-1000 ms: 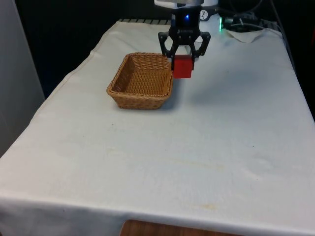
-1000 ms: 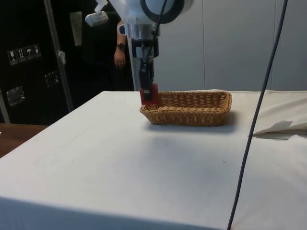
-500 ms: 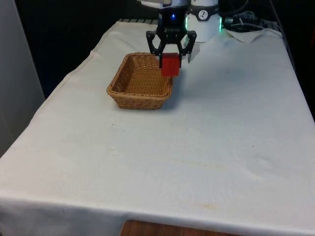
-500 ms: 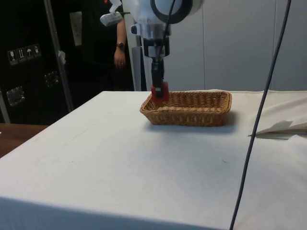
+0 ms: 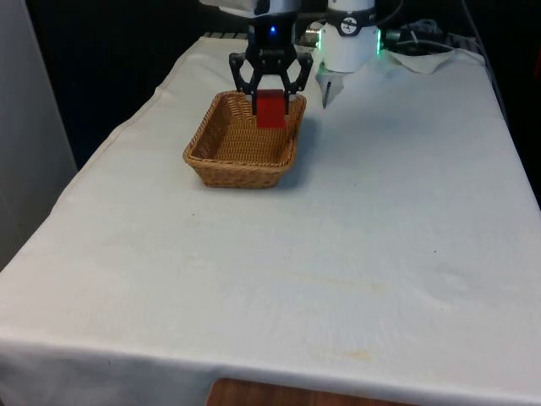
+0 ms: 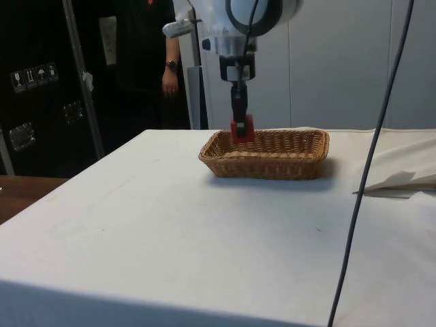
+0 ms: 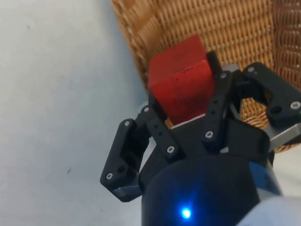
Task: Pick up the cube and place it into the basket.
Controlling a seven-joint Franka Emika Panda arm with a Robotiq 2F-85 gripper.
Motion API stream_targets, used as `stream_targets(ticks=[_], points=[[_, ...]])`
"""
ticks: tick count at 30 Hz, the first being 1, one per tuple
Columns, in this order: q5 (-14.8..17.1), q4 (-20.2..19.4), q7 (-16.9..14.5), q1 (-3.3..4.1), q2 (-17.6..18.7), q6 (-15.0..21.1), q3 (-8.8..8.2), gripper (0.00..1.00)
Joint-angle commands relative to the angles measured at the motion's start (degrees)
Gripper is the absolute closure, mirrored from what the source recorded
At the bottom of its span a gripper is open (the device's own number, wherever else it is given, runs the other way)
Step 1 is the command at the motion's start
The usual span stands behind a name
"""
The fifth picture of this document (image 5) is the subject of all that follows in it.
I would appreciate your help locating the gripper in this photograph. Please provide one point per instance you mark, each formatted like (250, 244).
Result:
(272, 40)

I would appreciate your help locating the red cube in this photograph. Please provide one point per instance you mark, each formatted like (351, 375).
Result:
(271, 112)

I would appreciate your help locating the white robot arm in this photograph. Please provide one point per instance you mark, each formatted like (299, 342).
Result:
(348, 46)

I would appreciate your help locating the wicker basket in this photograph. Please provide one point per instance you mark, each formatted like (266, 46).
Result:
(241, 148)

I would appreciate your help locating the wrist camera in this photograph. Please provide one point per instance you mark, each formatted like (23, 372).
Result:
(236, 5)

